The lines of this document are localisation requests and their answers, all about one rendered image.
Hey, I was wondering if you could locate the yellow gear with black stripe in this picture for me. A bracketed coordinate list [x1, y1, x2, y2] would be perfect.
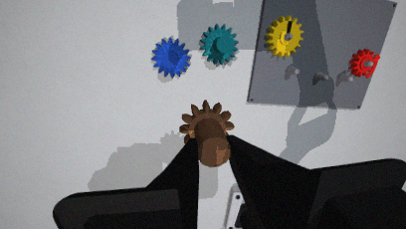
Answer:
[265, 16, 303, 57]

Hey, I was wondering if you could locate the red gear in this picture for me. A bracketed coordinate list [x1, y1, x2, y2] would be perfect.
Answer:
[348, 49, 376, 77]

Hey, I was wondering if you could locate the brown gear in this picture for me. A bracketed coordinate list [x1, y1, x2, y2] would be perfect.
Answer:
[179, 100, 235, 167]

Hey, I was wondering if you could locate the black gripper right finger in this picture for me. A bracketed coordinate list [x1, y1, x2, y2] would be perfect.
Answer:
[226, 135, 406, 229]

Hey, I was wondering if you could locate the teal gear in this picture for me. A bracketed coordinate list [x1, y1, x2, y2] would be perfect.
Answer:
[200, 24, 239, 65]

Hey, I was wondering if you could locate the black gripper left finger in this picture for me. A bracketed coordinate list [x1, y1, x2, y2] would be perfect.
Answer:
[53, 138, 199, 229]

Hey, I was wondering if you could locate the blue gear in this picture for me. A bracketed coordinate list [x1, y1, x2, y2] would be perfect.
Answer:
[151, 37, 191, 78]

